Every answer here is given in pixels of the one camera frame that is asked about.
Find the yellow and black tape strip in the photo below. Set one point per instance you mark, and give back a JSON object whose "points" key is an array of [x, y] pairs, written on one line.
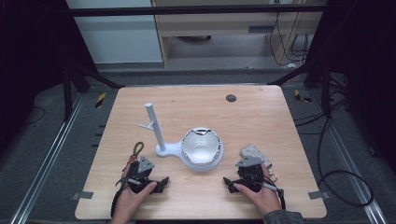
{"points": [[100, 100], [301, 97]]}

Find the black curtain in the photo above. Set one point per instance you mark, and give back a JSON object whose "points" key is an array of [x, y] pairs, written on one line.
{"points": [[367, 62], [28, 62]]}

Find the white cabinet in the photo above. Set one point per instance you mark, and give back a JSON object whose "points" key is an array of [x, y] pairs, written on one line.
{"points": [[118, 40]]}

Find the grey tape piece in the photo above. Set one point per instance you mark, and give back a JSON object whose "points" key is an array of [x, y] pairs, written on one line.
{"points": [[82, 195], [318, 195]]}

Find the black metal stand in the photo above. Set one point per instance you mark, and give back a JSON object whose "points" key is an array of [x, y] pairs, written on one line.
{"points": [[67, 93], [326, 90]]}

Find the white stand with bowl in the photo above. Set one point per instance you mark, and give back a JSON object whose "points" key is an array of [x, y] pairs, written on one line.
{"points": [[200, 149]]}

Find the person's right hand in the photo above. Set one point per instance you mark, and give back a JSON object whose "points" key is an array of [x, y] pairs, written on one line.
{"points": [[264, 199]]}

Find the black horizontal bar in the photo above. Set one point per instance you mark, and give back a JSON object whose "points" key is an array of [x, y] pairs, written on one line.
{"points": [[186, 11]]}

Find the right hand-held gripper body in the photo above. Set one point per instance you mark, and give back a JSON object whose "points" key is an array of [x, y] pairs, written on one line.
{"points": [[250, 175]]}

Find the light wooden desk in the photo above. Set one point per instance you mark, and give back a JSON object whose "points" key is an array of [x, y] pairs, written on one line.
{"points": [[218, 28]]}

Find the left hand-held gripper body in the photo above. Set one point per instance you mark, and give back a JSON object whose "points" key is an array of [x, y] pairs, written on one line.
{"points": [[141, 179]]}

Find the person's left hand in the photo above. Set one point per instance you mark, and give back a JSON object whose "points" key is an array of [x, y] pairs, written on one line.
{"points": [[129, 202]]}

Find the dark round table grommet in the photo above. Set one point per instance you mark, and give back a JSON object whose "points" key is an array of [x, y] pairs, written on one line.
{"points": [[231, 98]]}

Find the aluminium floor rail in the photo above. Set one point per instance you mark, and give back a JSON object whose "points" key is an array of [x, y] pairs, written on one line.
{"points": [[46, 161], [351, 161]]}

